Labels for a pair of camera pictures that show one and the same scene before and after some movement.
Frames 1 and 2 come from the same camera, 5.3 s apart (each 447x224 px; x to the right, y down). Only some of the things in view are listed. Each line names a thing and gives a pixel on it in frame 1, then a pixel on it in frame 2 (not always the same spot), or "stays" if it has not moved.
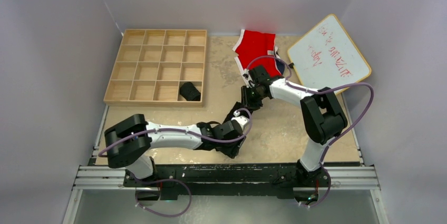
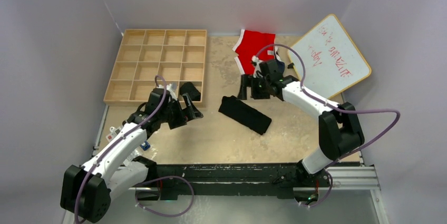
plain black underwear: [230, 148] to [231, 106]
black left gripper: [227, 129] to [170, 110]
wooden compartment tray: [151, 65] stays
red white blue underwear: [256, 48] stays
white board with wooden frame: [327, 57] stays
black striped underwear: [190, 92] stays
